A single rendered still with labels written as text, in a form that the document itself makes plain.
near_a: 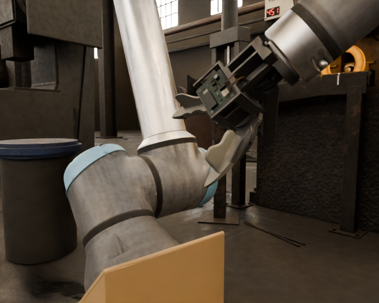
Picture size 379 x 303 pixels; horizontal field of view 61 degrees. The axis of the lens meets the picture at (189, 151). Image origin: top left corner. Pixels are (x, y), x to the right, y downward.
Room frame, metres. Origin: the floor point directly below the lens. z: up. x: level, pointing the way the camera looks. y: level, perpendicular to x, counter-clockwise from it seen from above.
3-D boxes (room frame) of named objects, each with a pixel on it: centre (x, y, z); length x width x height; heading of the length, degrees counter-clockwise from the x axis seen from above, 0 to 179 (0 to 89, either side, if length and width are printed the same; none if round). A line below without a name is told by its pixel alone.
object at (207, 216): (1.61, -0.13, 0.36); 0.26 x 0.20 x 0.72; 80
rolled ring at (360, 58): (1.46, -0.68, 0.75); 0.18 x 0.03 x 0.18; 45
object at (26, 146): (1.21, 0.58, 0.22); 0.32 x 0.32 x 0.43
